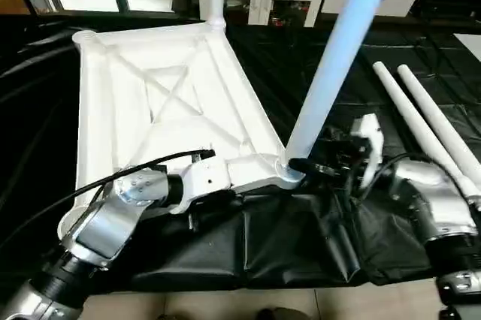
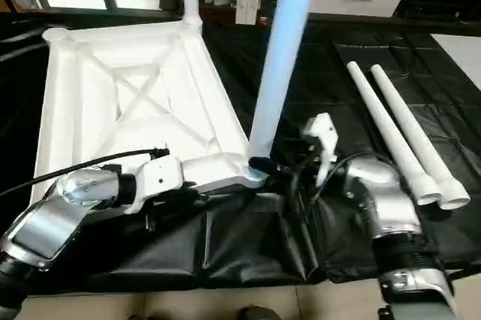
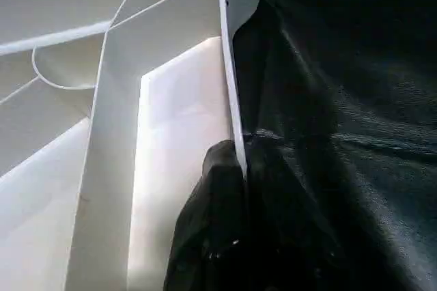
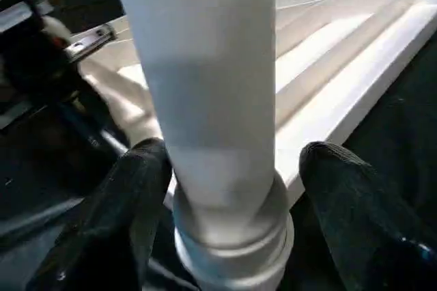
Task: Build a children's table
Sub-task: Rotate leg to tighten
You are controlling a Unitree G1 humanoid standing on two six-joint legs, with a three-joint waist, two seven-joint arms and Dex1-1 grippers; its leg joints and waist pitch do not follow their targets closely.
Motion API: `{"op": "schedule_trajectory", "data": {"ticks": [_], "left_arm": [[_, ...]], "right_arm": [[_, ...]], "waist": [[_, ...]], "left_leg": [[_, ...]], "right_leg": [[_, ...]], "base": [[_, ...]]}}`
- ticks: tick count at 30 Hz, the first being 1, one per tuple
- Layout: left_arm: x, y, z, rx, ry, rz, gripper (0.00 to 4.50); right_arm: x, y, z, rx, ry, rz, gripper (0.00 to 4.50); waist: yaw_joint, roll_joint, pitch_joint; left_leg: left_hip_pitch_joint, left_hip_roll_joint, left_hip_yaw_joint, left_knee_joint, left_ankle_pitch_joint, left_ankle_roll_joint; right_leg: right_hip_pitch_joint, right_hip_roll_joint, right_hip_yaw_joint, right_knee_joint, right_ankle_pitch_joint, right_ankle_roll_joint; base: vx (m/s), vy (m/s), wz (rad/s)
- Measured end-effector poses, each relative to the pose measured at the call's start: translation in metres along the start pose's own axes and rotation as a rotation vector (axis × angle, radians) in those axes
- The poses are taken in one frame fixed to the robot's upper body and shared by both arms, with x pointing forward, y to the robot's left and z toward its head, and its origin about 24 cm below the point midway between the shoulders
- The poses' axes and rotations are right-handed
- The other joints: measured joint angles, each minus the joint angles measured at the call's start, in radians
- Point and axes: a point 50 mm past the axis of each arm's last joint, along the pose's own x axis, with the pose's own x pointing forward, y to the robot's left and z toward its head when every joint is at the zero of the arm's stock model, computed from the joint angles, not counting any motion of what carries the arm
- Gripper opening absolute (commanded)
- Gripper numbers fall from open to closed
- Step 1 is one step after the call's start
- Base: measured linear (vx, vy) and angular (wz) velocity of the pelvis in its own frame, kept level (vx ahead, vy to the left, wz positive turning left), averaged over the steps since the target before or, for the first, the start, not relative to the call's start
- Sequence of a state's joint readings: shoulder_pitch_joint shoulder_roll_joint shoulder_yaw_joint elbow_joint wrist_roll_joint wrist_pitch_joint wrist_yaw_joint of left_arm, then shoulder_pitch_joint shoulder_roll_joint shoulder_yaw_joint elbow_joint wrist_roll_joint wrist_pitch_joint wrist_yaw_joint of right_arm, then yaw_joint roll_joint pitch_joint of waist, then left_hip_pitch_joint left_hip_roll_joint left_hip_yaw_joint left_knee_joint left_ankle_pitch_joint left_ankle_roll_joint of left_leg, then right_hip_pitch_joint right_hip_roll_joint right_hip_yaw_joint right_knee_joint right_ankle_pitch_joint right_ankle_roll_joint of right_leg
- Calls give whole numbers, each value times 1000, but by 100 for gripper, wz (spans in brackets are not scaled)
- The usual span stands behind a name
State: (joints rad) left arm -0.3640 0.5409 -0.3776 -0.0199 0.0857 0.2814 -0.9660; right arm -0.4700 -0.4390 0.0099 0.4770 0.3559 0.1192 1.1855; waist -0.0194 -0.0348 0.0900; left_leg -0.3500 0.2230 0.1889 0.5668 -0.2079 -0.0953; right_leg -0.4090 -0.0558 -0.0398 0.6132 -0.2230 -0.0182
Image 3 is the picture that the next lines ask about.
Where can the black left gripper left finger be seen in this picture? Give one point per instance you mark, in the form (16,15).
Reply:
(208,236)

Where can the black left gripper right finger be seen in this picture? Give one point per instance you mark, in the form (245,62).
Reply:
(293,236)

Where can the white plastic table top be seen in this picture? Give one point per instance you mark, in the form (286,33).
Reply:
(82,134)

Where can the black work mat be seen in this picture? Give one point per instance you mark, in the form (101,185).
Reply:
(355,134)

